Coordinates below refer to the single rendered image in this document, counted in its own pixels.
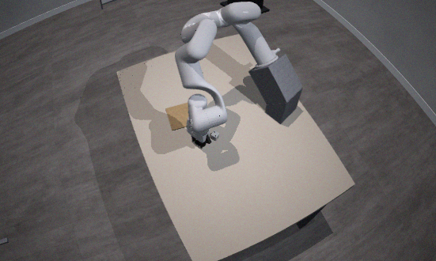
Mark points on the white die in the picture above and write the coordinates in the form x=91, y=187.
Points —
x=214, y=135

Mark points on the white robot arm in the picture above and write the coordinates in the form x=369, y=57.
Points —
x=197, y=45

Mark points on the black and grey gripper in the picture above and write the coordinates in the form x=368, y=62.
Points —
x=202, y=137

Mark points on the brown mat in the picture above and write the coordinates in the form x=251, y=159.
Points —
x=178, y=116

